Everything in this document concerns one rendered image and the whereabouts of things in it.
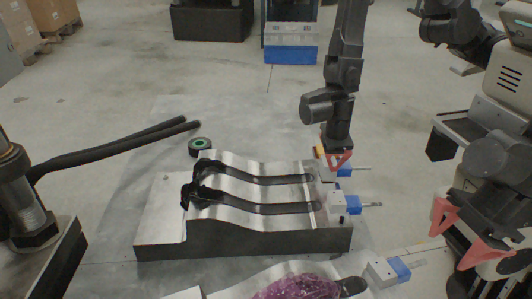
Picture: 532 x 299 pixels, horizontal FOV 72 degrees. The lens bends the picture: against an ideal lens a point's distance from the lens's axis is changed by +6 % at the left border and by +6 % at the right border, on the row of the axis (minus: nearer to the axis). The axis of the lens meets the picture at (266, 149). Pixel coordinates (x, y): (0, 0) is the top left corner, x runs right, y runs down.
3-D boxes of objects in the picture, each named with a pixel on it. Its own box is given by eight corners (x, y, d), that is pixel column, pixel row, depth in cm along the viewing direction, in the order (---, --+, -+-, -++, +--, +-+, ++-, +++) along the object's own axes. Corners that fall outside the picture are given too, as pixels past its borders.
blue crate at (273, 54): (315, 53, 427) (317, 34, 414) (316, 66, 393) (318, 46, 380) (266, 51, 431) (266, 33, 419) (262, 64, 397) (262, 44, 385)
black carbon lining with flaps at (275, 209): (312, 177, 97) (314, 149, 91) (323, 220, 84) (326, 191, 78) (186, 181, 95) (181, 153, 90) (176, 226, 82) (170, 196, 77)
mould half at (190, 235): (327, 181, 106) (332, 145, 98) (348, 252, 85) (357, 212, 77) (160, 187, 104) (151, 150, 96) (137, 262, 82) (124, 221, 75)
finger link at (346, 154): (322, 177, 88) (326, 147, 82) (317, 160, 94) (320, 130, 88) (348, 177, 88) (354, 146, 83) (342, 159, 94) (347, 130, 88)
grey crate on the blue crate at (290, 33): (317, 35, 415) (318, 22, 406) (318, 47, 381) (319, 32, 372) (266, 34, 419) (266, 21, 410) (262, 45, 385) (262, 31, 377)
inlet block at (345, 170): (366, 169, 96) (369, 153, 93) (371, 181, 92) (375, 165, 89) (318, 170, 96) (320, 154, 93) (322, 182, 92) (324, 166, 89)
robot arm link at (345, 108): (361, 94, 78) (347, 84, 82) (335, 100, 76) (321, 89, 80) (355, 121, 82) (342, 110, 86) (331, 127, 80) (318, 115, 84)
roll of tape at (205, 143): (184, 150, 119) (182, 142, 117) (203, 142, 124) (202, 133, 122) (197, 161, 114) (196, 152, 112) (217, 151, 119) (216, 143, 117)
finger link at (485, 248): (455, 279, 56) (499, 238, 52) (425, 242, 62) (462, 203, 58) (484, 283, 59) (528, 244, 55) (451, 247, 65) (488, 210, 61)
